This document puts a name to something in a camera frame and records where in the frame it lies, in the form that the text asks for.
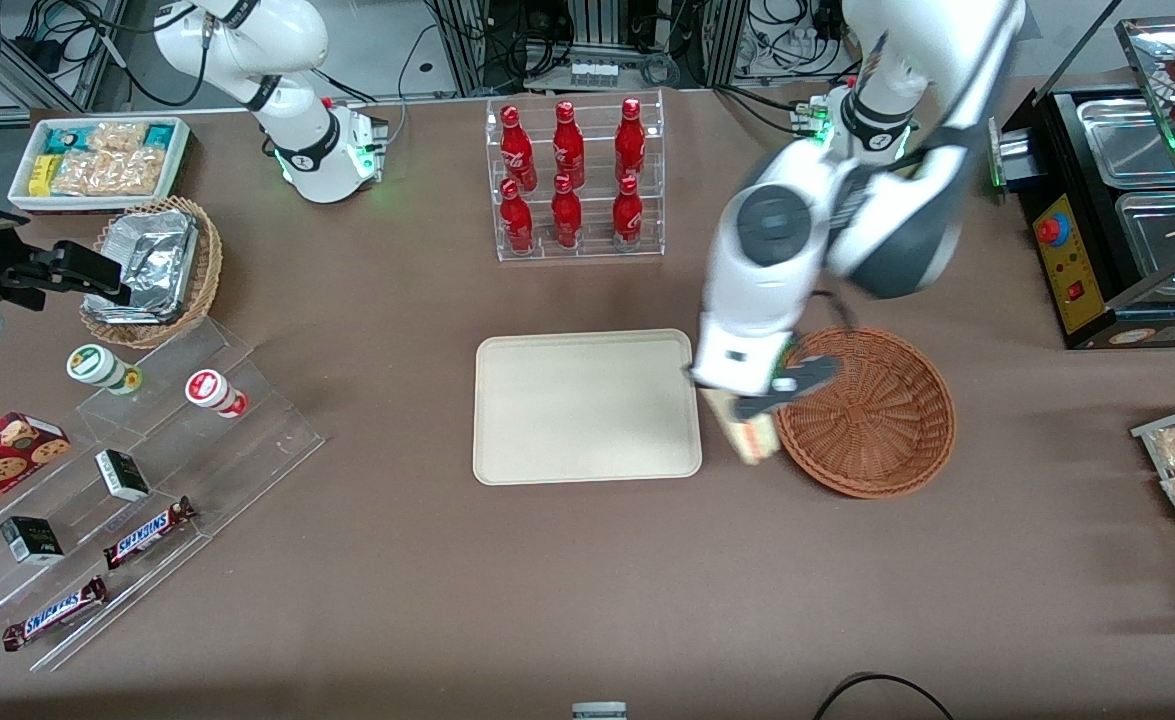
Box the steel warmer pan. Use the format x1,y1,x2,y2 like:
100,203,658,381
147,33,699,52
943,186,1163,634
1113,190,1175,293
1075,97,1175,191

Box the green white cup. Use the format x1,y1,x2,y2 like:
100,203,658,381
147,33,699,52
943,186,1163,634
66,343,143,397

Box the small black box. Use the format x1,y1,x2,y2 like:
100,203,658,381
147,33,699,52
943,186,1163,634
95,449,152,503
0,516,66,567

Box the snickers bar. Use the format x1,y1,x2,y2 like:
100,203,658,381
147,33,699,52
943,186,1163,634
103,497,197,571
2,575,109,653

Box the white plastic snack bin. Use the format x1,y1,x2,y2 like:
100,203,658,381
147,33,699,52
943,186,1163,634
7,117,194,215

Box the aluminium equipment frame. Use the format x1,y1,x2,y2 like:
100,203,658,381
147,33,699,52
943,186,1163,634
425,0,750,96

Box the red cola bottle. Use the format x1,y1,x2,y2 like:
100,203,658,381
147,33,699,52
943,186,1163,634
551,174,584,251
500,104,538,193
552,100,586,191
612,175,645,251
615,97,647,186
499,178,536,255

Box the light wicker basket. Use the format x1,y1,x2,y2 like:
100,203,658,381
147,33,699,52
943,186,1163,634
79,195,224,350

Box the red white cup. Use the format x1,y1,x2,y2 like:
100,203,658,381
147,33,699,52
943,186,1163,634
184,368,249,419

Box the triangle sandwich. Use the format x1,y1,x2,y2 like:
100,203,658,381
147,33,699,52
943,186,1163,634
702,388,784,467

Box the clear acrylic stepped display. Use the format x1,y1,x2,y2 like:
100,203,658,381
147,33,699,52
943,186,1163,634
0,318,326,673

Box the black food warmer yellow panel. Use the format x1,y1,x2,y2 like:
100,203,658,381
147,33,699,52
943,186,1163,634
987,15,1175,351

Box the cream plastic tray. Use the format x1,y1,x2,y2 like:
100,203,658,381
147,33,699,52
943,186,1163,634
473,329,704,487

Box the stack of foil containers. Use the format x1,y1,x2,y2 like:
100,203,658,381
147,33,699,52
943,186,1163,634
85,208,199,324

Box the black floor cable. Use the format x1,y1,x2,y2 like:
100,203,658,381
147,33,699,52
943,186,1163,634
812,672,956,720

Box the clear acrylic bottle rack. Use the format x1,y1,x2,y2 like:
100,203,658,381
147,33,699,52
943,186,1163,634
485,90,666,263

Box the round brown wicker basket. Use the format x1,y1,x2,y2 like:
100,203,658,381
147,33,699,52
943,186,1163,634
773,326,956,499

